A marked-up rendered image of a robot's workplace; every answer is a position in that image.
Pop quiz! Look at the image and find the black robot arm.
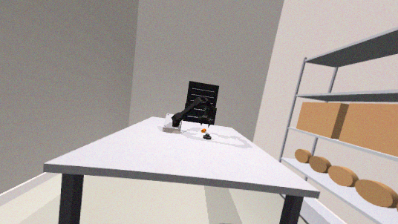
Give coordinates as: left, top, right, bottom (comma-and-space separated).
172, 97, 214, 127

